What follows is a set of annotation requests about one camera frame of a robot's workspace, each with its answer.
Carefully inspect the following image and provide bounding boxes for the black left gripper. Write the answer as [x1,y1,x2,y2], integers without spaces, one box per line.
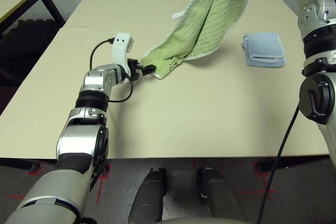
[128,58,157,80]

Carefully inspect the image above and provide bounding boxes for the green towel with white trim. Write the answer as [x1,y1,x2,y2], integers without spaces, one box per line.
[141,0,249,80]

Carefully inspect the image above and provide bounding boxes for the folded light blue towel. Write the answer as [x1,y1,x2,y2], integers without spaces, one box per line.
[241,32,287,68]

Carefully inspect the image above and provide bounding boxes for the black foam floor mats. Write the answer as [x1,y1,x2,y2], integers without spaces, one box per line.
[0,18,62,88]

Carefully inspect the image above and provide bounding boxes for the grey left robot leg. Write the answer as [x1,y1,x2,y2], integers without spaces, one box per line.
[130,168,167,224]

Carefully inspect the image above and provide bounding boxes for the grey robot leg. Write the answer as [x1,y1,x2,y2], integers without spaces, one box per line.
[130,168,167,224]
[196,167,246,224]

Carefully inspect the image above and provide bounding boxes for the red floor tape mark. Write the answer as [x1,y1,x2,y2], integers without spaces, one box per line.
[96,164,111,204]

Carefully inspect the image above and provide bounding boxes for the grey right robot leg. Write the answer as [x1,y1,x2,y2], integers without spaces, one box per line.
[196,167,246,224]

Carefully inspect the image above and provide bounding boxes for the red floor tape corner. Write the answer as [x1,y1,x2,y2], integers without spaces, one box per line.
[27,163,43,176]

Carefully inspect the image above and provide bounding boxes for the black table base foot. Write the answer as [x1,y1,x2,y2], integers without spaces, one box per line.
[0,157,41,172]
[256,159,328,174]

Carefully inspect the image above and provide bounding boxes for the red floor tape cross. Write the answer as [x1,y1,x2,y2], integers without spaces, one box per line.
[236,161,278,201]

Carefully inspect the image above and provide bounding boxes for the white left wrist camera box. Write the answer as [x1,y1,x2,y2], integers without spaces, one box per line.
[109,32,135,71]

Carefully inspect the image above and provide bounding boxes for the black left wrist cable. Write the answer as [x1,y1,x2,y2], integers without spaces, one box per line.
[89,39,133,103]

